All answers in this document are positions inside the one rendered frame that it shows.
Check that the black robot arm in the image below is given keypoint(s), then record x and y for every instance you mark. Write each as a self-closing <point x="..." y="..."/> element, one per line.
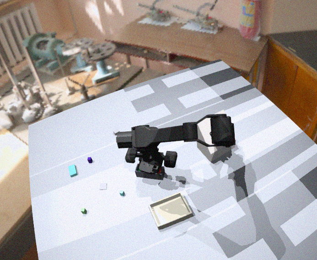
<point x="142" y="138"/>

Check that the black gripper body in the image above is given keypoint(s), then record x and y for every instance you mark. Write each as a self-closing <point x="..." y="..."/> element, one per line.
<point x="170" y="158"/>

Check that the light blue block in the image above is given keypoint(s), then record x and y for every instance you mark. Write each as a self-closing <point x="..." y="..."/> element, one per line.
<point x="72" y="170"/>

